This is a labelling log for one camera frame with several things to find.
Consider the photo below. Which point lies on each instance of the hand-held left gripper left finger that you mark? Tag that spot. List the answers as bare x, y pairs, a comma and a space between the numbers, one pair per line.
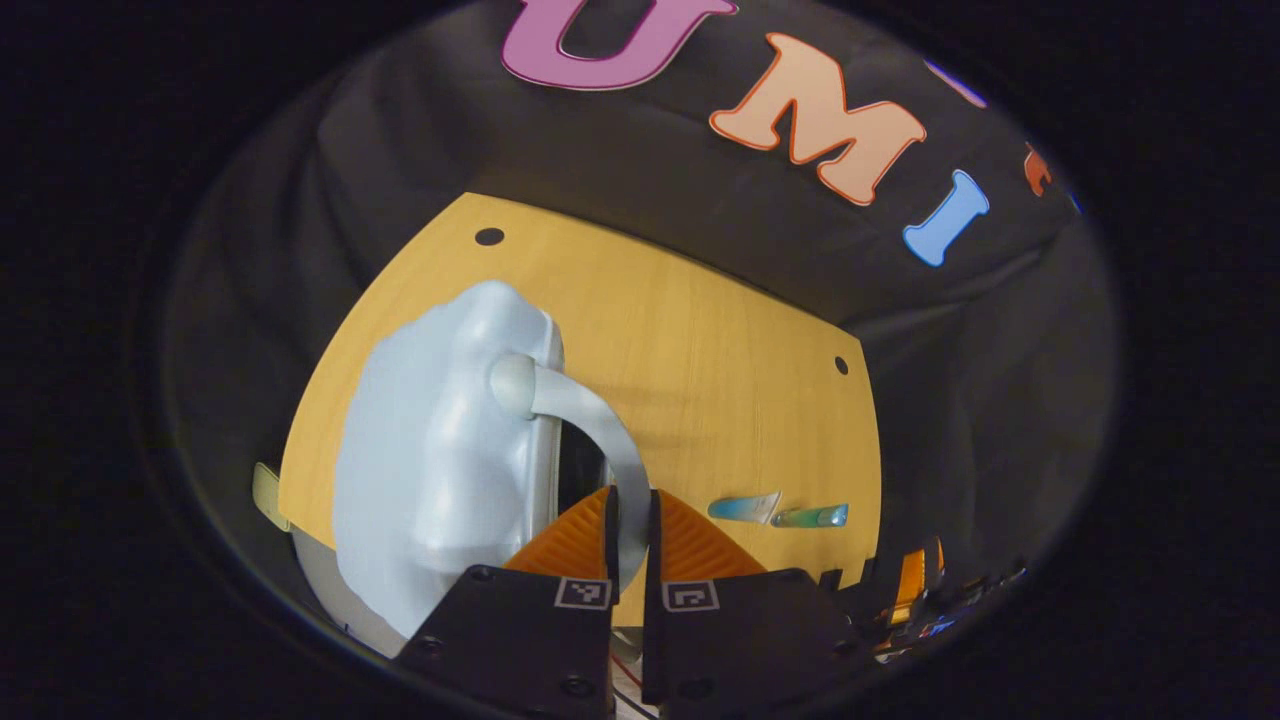
520, 640

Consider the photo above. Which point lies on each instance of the blue green skin care bottle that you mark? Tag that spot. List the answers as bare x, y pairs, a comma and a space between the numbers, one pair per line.
812, 516

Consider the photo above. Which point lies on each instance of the blue skin care tube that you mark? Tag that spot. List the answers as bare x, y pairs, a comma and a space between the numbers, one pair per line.
740, 508

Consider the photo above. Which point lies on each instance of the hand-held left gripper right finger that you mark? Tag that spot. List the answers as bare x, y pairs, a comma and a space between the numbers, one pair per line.
740, 640

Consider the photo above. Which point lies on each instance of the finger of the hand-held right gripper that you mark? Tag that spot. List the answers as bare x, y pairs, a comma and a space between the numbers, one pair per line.
915, 585

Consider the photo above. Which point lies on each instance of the light blue suitcase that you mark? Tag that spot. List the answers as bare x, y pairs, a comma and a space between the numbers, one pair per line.
440, 450

